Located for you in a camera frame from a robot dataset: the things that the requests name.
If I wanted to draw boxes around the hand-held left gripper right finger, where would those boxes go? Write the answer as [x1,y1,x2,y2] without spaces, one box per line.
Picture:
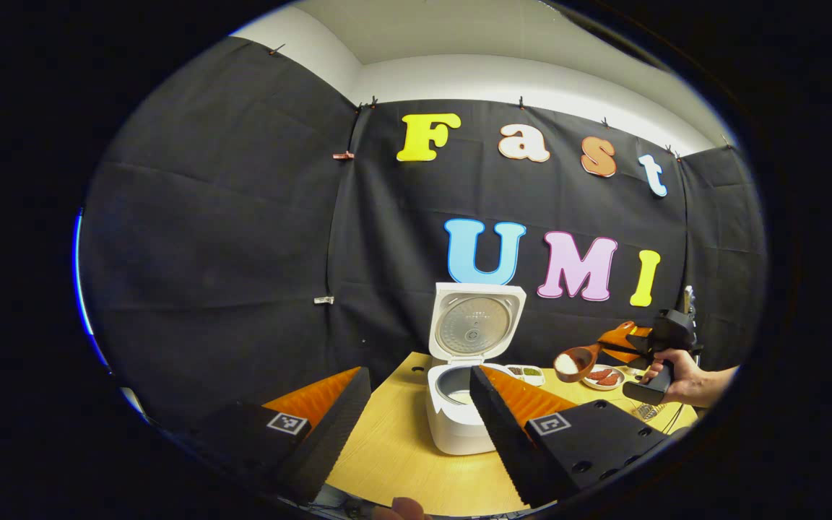
[469,365,680,508]

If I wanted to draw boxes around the black backdrop cloth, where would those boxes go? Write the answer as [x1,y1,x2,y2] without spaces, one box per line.
[78,36,769,434]

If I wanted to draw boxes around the brown wooden spoon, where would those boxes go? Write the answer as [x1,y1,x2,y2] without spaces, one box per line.
[554,321,636,384]

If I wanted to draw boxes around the white plate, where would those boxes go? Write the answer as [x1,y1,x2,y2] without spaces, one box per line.
[581,363,626,391]

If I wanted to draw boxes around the white rice cooker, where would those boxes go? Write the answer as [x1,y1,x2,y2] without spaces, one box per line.
[426,282,527,456]

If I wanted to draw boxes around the white divided condiment tray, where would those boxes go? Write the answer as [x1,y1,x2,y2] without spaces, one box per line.
[504,364,545,387]

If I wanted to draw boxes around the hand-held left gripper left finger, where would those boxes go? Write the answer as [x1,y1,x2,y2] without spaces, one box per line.
[163,366,372,506]

